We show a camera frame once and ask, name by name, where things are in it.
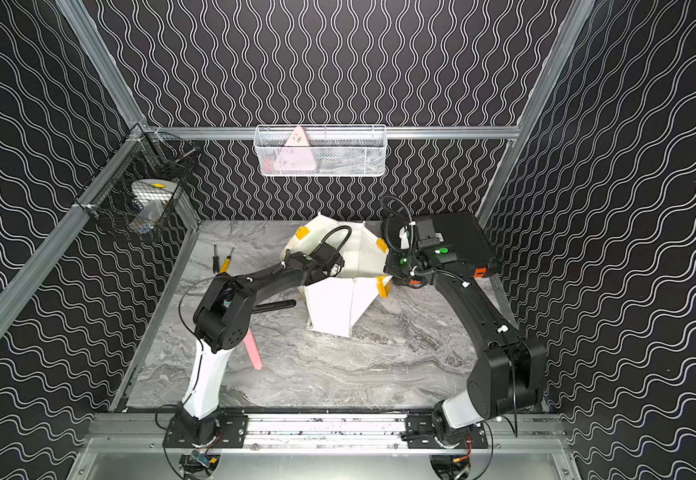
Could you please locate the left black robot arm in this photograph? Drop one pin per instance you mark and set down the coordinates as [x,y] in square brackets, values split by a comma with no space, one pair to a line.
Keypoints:
[222,321]

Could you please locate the pink art knife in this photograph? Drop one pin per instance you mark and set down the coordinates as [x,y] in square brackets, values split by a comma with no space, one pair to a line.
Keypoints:
[252,350]

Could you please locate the black marker pen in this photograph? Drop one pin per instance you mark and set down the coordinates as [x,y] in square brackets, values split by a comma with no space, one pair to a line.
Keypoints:
[274,306]

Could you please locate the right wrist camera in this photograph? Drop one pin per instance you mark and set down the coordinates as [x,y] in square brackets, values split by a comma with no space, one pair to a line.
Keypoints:
[426,234]

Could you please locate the black tool case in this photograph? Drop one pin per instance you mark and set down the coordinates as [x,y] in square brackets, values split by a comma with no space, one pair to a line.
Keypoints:
[467,251]

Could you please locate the black wire mesh basket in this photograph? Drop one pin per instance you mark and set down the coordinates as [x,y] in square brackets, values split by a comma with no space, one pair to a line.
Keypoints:
[113,211]

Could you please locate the white canvas pouch yellow handles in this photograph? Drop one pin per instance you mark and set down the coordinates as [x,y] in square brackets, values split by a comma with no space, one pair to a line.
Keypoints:
[338,302]

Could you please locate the black small screwdriver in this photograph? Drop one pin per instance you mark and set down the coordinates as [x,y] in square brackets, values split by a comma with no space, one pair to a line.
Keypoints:
[215,261]

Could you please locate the yellow handled screwdriver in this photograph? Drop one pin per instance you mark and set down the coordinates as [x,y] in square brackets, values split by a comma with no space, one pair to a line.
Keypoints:
[226,262]

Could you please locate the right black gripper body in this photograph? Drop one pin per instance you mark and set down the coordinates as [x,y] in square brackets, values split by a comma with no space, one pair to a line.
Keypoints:
[402,263]

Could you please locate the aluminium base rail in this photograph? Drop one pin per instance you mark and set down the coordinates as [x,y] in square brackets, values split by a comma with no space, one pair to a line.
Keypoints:
[360,432]

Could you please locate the pink triangular card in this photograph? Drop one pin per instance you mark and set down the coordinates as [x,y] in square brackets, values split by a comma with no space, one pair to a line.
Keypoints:
[296,156]

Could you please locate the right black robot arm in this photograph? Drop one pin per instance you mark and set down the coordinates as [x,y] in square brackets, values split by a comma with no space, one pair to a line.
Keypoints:
[509,371]

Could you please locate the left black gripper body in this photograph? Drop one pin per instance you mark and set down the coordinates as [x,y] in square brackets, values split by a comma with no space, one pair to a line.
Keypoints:
[329,261]

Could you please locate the white wire wall basket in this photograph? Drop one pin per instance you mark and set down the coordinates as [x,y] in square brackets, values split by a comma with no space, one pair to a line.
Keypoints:
[339,150]

